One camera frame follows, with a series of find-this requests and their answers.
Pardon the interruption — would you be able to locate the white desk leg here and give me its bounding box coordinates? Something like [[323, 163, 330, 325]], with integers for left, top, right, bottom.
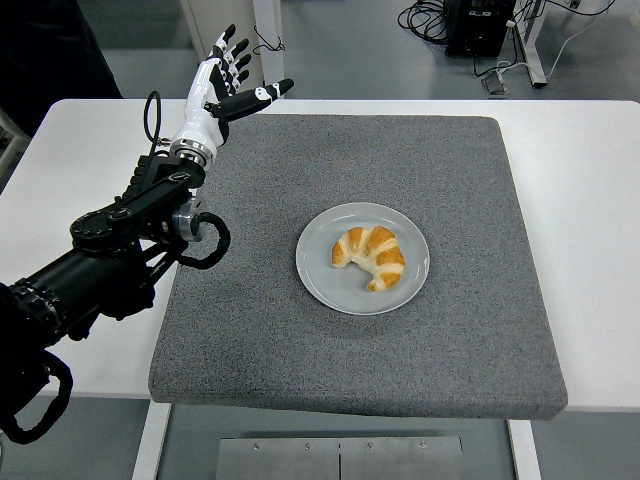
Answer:
[[514, 0, 547, 89]]

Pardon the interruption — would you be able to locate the white post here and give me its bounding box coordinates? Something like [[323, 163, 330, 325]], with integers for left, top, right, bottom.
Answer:
[[249, 0, 286, 100]]

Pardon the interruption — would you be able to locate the beige cabinet panel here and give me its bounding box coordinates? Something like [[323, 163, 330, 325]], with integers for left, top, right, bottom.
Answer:
[[178, 0, 266, 99]]

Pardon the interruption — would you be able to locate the white table leg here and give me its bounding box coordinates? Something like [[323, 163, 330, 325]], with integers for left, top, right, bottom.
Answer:
[[506, 418, 542, 480], [130, 401, 172, 480]]

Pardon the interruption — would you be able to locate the person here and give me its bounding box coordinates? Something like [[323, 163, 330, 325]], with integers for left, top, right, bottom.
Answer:
[[0, 0, 124, 136]]

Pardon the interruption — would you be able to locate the golden croissant bread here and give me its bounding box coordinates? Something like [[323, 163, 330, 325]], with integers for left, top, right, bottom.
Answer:
[[331, 225, 407, 293]]

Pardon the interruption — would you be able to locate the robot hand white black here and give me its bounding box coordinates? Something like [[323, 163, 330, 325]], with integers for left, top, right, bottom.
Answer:
[[172, 23, 296, 157]]

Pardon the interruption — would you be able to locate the black computer case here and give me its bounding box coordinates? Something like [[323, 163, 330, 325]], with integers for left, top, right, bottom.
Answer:
[[443, 0, 516, 57]]

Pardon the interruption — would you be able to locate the long white cable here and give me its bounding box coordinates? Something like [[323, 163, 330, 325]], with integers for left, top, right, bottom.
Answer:
[[543, 8, 640, 80]]

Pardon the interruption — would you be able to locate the grey felt mat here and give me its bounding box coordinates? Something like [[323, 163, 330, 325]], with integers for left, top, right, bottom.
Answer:
[[147, 112, 569, 420]]

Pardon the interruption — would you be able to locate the grey round plate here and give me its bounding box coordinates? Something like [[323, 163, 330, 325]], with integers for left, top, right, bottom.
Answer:
[[294, 201, 431, 316]]

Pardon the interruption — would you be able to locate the grey metal plate with screws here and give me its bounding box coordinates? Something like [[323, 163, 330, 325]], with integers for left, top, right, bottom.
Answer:
[[215, 434, 466, 480]]

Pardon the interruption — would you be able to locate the white chair frame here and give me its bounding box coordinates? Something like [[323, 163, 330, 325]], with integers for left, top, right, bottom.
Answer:
[[0, 87, 34, 176]]

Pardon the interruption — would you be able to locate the black cable bundle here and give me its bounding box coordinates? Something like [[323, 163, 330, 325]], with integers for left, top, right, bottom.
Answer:
[[396, 0, 451, 47]]

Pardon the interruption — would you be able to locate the short black cable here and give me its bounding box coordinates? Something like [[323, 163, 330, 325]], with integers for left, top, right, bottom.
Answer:
[[251, 24, 285, 56]]

